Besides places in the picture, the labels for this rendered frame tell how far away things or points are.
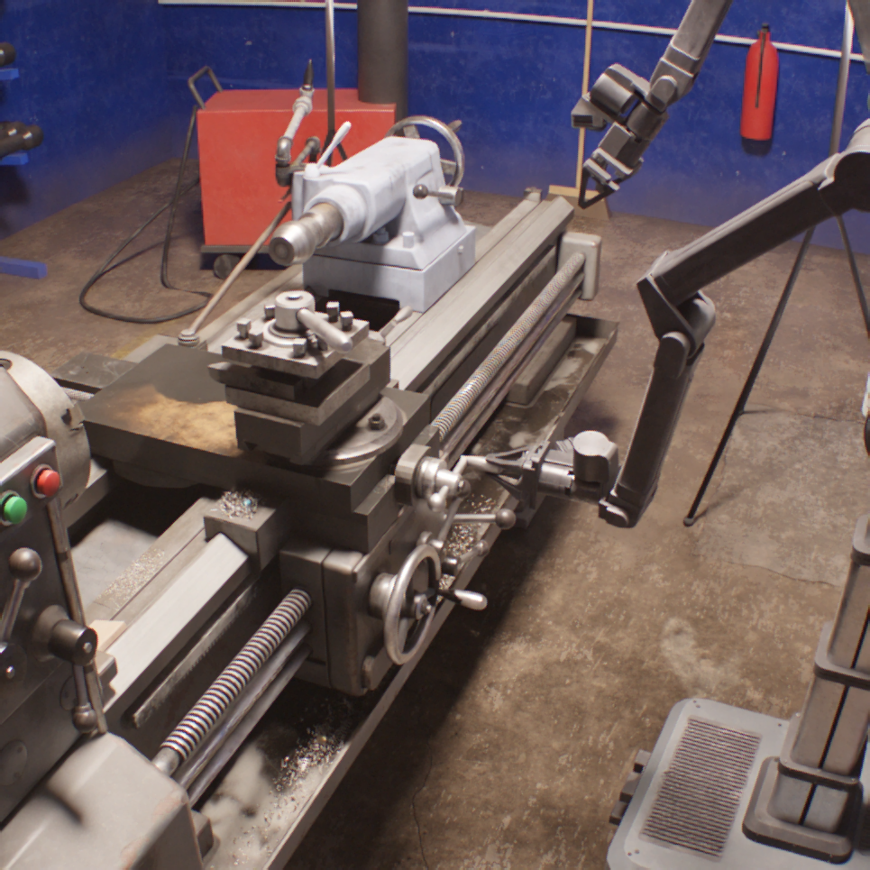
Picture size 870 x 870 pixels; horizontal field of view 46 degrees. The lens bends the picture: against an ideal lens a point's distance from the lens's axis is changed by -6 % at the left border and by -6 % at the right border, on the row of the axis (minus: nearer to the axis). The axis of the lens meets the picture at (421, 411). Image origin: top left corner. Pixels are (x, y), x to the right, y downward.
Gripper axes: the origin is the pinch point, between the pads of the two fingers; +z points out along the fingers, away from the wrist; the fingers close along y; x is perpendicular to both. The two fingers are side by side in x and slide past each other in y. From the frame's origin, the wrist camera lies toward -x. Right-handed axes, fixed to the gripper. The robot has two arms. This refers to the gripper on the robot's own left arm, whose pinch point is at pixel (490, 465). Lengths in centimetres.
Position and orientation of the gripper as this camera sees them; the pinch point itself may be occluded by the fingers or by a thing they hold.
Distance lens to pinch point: 184.1
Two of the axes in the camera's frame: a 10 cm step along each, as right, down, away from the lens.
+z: -9.2, -1.9, 3.4
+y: 0.0, -8.7, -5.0
